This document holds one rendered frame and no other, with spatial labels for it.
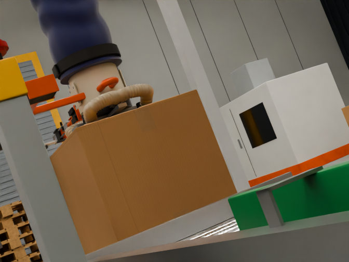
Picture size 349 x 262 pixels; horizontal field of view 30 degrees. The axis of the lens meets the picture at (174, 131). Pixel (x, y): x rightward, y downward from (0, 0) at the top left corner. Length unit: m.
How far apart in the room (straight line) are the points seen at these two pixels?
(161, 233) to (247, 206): 0.78
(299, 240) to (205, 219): 1.12
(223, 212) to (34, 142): 0.86
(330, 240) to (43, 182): 0.57
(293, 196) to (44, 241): 0.43
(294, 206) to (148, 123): 1.04
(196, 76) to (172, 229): 3.71
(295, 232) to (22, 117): 0.57
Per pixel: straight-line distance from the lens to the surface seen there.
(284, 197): 0.94
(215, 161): 1.96
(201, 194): 1.93
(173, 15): 5.57
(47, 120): 12.03
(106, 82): 2.05
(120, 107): 2.03
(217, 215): 1.87
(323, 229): 0.70
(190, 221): 1.83
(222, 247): 0.92
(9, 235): 8.98
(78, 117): 2.38
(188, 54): 5.49
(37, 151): 1.13
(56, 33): 2.17
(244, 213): 1.06
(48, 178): 1.13
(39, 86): 1.81
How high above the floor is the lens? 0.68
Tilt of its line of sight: 5 degrees up
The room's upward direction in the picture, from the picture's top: 21 degrees counter-clockwise
